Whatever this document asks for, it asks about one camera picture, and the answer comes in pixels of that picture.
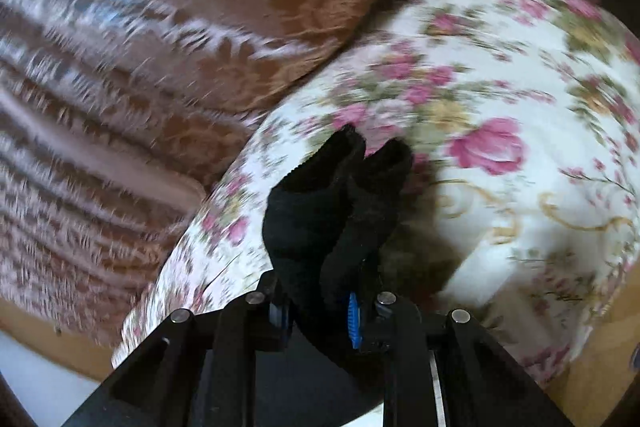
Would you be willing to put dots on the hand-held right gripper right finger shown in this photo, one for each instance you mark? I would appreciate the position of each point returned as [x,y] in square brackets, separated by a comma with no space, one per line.
[354,319]

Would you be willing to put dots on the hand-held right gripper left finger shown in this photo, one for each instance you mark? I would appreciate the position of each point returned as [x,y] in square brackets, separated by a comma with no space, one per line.
[278,313]

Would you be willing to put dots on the black pants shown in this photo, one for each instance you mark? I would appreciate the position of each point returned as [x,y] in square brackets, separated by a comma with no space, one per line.
[310,217]

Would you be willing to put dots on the floral bedspread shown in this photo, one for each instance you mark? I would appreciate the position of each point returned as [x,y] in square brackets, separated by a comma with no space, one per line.
[500,207]

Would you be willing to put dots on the brown floral curtain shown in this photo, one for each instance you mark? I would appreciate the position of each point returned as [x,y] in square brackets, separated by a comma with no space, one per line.
[150,57]

